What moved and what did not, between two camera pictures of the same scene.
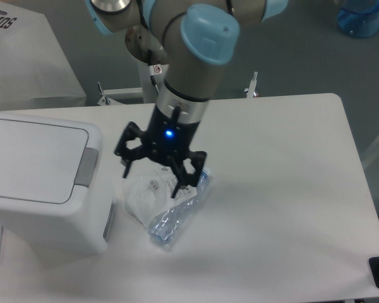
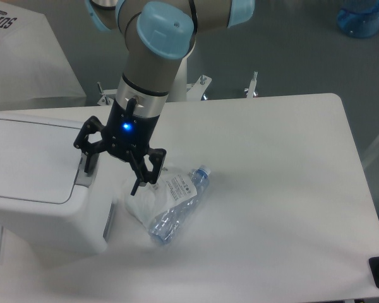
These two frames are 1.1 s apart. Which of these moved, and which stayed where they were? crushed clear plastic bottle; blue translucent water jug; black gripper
Moved: black gripper
Stayed: blue translucent water jug; crushed clear plastic bottle
